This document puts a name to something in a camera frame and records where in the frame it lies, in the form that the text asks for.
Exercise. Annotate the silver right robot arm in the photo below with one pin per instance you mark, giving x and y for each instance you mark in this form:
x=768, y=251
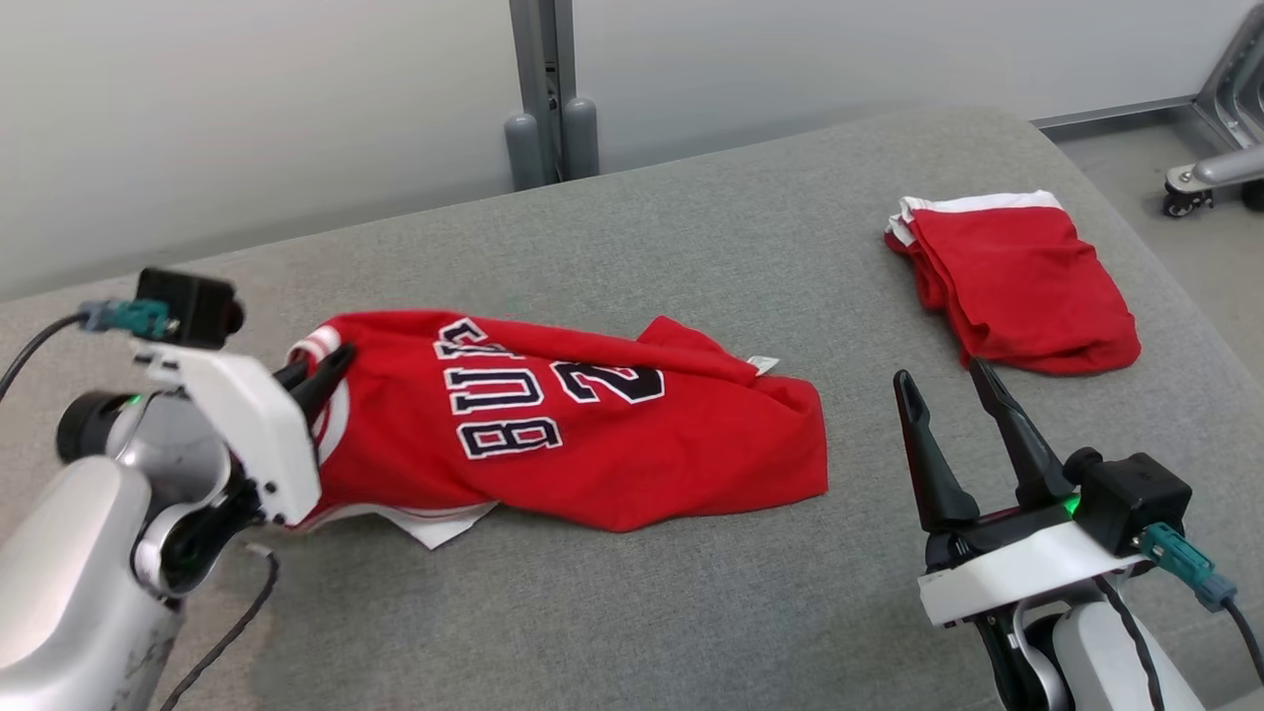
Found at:
x=1096, y=662

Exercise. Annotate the grey metal partition post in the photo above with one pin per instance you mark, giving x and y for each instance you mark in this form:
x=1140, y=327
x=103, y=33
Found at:
x=541, y=99

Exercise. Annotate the metal stand with caster wheel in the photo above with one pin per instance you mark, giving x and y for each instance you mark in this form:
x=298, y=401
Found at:
x=1234, y=109

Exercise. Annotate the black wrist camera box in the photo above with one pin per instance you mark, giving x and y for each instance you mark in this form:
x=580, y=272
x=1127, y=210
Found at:
x=188, y=306
x=1136, y=499

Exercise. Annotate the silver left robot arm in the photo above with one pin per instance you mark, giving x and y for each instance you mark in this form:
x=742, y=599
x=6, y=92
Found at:
x=69, y=573

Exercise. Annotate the folded red white garment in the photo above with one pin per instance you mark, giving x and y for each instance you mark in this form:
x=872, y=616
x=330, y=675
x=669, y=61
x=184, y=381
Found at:
x=1027, y=286

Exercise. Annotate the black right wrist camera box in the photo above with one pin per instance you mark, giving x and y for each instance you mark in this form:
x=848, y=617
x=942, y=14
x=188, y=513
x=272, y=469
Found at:
x=1136, y=499

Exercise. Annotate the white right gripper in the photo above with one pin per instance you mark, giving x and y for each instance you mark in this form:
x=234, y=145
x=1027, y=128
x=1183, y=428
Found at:
x=1027, y=573

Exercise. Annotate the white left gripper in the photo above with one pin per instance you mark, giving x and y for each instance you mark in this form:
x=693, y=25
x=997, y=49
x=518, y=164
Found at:
x=252, y=425

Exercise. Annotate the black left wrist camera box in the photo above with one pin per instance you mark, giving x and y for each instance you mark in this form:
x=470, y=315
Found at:
x=188, y=306

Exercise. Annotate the red white number 23 jersey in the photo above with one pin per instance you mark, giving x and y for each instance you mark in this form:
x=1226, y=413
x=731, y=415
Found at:
x=592, y=464

